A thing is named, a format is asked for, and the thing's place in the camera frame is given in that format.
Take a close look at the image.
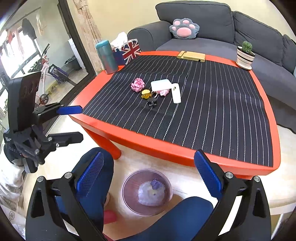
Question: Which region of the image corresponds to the black round badge reel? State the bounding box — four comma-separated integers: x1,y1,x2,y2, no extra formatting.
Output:
147,97,157,107

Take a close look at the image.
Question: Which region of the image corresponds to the pink translucent trash bin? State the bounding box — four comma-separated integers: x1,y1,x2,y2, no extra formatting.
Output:
121,169,173,216

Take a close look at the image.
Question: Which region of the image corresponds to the black striped table mat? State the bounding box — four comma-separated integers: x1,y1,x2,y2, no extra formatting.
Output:
83,55,273,167

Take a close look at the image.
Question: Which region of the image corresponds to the beige patterned curtain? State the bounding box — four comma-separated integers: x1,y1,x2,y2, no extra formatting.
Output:
73,0,104,74

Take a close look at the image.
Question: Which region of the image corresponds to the white adhesive wall hook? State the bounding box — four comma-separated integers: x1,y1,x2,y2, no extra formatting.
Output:
171,83,181,104

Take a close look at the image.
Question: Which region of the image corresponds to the crumpled trash in bin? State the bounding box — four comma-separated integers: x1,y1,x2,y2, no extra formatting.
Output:
138,179,166,207

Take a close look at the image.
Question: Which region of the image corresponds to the white square box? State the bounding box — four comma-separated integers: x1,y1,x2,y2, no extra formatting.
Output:
151,79,172,92

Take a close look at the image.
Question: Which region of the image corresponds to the orange turtle keychain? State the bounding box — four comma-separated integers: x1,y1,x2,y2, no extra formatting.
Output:
141,89,152,99

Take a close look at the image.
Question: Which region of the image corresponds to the union jack tissue box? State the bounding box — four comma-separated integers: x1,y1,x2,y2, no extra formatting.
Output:
111,32,142,66

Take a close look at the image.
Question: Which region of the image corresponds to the black sliding door frame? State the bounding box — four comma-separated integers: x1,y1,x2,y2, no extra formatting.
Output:
43,0,96,135

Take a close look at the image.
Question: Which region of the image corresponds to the pink small figure toy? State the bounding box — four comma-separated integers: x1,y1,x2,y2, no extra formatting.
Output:
159,89,169,96

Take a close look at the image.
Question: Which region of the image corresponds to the dark grey sofa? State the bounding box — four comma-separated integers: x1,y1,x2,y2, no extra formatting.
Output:
127,1,295,131

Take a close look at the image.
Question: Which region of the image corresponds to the teal thermos tumbler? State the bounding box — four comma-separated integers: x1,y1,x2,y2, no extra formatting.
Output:
95,40,118,74

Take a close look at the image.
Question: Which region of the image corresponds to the pink white exercise bike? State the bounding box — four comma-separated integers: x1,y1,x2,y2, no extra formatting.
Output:
28,43,77,107

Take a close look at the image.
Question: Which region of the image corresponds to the potted cactus striped pot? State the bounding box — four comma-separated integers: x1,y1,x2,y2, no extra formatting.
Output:
236,41,255,70

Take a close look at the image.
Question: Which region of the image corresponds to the grey pink paw cushion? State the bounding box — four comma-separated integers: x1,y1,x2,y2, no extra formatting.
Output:
169,18,200,39

